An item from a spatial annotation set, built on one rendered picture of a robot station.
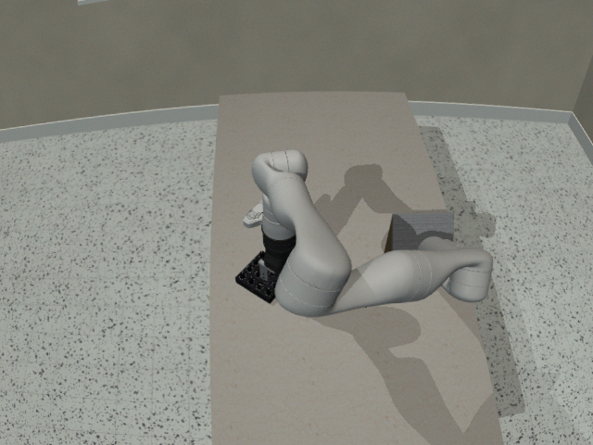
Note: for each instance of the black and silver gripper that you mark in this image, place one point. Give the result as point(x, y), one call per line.
point(278, 241)

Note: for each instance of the black knob box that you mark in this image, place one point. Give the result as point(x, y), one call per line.
point(259, 285)

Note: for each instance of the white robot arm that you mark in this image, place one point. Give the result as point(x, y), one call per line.
point(319, 267)

